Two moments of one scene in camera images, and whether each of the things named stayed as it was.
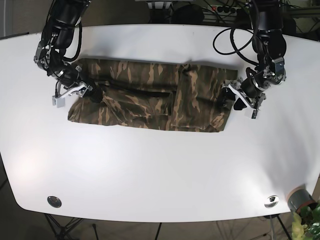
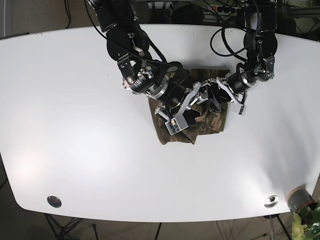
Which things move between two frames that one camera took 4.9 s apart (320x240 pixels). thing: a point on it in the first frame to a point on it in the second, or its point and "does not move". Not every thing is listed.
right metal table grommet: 271,201 does not move
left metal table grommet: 54,201 does not move
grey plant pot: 299,198 does not move
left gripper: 69,83 to 169,93
